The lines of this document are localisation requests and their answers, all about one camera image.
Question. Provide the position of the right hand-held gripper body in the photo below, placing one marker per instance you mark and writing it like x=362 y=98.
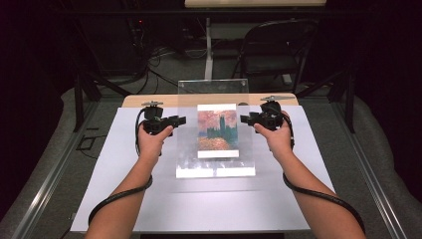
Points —
x=270 y=118

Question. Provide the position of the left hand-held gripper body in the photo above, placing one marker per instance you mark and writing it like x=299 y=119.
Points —
x=153 y=121

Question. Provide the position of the person's left hand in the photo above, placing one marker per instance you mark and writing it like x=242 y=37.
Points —
x=151 y=144

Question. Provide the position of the white table sheet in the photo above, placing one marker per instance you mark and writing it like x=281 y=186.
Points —
x=215 y=209

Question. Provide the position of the pale desk top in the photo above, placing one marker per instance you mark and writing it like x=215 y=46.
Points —
x=255 y=3

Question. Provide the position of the black metal stand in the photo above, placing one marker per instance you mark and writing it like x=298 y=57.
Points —
x=78 y=106
x=349 y=106

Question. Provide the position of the person's right hand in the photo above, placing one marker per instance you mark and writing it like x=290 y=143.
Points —
x=280 y=141

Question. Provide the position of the aluminium floor rail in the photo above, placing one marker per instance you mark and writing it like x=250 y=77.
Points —
x=368 y=179
x=49 y=179

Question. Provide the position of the colourful painting print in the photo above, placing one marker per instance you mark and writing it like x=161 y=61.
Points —
x=217 y=131

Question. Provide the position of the black folding chair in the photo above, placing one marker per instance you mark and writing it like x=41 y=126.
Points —
x=272 y=63

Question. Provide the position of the light wooden table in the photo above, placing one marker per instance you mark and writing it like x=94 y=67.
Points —
x=185 y=99

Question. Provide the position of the clear acrylic photo frame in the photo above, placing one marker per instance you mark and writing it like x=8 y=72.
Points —
x=185 y=156

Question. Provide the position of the white desk leg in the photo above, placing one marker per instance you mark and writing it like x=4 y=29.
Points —
x=208 y=63

